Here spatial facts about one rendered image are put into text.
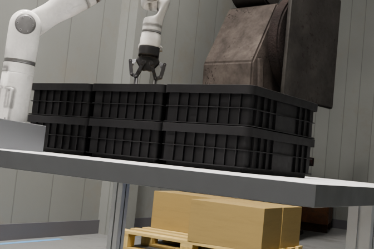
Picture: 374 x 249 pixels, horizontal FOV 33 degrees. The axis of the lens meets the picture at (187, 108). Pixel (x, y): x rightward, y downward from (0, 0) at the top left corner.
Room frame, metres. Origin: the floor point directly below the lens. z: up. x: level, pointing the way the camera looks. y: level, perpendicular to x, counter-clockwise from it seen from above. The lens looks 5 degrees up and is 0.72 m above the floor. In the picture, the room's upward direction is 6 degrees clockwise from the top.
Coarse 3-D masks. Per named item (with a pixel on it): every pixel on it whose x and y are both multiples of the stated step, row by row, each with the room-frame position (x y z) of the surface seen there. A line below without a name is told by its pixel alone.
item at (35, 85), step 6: (36, 84) 2.16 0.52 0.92; (42, 84) 2.14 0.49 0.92; (48, 84) 2.12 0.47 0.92; (54, 84) 2.10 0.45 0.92; (60, 84) 2.08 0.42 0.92; (66, 84) 2.06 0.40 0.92; (72, 84) 2.05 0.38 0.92; (78, 84) 2.03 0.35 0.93; (84, 84) 2.01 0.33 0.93; (90, 84) 2.01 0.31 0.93; (60, 90) 2.08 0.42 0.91; (66, 90) 2.06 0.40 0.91; (72, 90) 2.05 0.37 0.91; (78, 90) 2.03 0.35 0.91; (84, 90) 2.01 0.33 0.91; (90, 90) 2.01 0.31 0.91
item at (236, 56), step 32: (256, 0) 6.30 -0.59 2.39; (288, 0) 5.81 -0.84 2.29; (320, 0) 6.13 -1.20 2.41; (224, 32) 6.38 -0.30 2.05; (256, 32) 6.09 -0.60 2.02; (288, 32) 5.79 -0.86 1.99; (320, 32) 6.17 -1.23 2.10; (224, 64) 6.13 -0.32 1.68; (256, 64) 5.94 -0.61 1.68; (288, 64) 5.81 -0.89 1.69; (320, 64) 6.21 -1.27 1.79; (320, 96) 6.24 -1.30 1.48
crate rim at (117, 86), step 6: (96, 84) 1.98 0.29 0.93; (102, 84) 1.96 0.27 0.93; (108, 84) 1.95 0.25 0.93; (114, 84) 1.93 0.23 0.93; (120, 84) 1.92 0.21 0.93; (126, 84) 1.90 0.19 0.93; (132, 84) 1.89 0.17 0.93; (138, 84) 1.87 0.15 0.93; (144, 84) 1.86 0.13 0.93; (150, 84) 1.85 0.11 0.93; (156, 84) 1.83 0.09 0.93; (162, 84) 1.82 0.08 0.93; (96, 90) 1.98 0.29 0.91; (102, 90) 1.96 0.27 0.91; (108, 90) 1.95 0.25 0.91; (114, 90) 1.93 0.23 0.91; (120, 90) 1.92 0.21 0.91; (126, 90) 1.90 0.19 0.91; (132, 90) 1.89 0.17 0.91; (138, 90) 1.87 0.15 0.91; (144, 90) 1.86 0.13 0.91; (150, 90) 1.84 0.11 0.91; (156, 90) 1.83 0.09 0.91; (162, 90) 1.82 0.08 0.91
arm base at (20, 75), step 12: (12, 72) 1.83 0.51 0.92; (24, 72) 1.84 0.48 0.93; (0, 84) 1.85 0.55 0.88; (12, 84) 1.83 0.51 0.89; (24, 84) 1.84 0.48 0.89; (0, 96) 1.84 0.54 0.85; (12, 96) 1.83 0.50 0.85; (24, 96) 1.85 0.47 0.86; (0, 108) 1.83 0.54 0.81; (12, 108) 1.83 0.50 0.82; (24, 108) 1.85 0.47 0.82; (12, 120) 1.83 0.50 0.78; (24, 120) 1.86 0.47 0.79
